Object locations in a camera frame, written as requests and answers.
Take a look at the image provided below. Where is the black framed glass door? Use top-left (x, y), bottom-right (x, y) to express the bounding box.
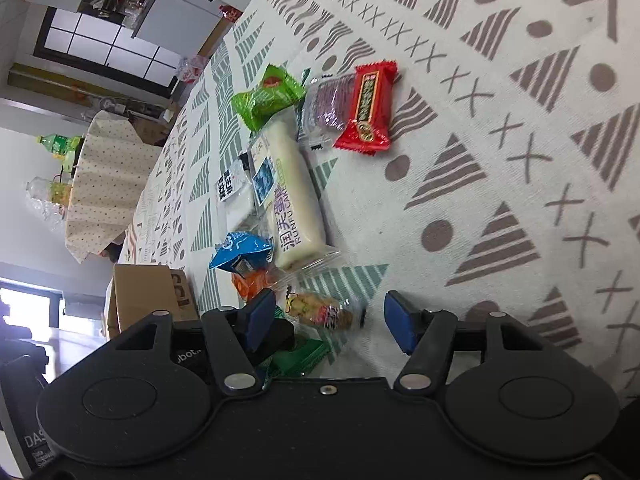
top-left (32, 7), bottom-right (183, 98)

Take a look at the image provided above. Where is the dark green candy packet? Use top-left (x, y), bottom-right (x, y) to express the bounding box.
top-left (260, 337), bottom-right (326, 381)

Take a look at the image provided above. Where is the dotted cream tablecloth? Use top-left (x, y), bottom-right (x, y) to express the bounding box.
top-left (65, 110), bottom-right (163, 263)

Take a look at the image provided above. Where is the wrapped water bottle pack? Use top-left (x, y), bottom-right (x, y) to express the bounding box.
top-left (175, 55), bottom-right (211, 83)

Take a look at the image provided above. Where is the small white black-label packet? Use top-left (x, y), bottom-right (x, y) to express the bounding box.
top-left (216, 152), bottom-right (261, 233)

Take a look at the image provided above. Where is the orange snack packet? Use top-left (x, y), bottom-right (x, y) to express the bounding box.
top-left (231, 267), bottom-right (273, 308)

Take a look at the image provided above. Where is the red snack packet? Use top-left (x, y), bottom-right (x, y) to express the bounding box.
top-left (332, 60), bottom-right (399, 157)

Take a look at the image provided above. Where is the long white bread packet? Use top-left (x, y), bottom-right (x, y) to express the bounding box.
top-left (248, 110), bottom-right (341, 273)

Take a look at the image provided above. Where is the clear plastic bottle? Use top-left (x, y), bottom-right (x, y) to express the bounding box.
top-left (25, 176), bottom-right (73, 218)

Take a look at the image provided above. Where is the bright green snack packet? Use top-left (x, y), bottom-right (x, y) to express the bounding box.
top-left (231, 64), bottom-right (307, 132)

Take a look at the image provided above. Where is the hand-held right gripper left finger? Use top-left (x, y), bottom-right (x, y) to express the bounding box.
top-left (102, 287), bottom-right (278, 396)

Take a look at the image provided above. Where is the green drink bottle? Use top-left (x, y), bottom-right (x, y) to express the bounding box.
top-left (36, 132), bottom-right (83, 161)

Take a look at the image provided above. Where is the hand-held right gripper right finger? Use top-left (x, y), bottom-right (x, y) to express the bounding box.
top-left (384, 290), bottom-right (546, 396)

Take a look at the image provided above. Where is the brown cardboard box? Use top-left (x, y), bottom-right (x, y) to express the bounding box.
top-left (102, 264), bottom-right (201, 338)

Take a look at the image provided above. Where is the clear peanut candy packet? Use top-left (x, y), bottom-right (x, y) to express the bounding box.
top-left (272, 270), bottom-right (368, 333)

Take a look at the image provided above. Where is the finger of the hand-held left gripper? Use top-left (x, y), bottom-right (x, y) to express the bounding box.
top-left (248, 319), bottom-right (297, 367)

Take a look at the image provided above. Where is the blue snack packet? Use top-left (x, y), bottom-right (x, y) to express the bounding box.
top-left (208, 231), bottom-right (275, 273)

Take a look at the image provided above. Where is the clear purple snack packet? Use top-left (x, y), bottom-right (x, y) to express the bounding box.
top-left (298, 71), bottom-right (358, 151)

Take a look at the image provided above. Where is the bright window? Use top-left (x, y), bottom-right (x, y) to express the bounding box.
top-left (0, 277), bottom-right (108, 341)

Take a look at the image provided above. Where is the open cardboard carton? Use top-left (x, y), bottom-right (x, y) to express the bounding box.
top-left (127, 110), bottom-right (176, 146)

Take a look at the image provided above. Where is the printed geometric blanket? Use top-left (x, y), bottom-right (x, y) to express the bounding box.
top-left (105, 0), bottom-right (640, 401)

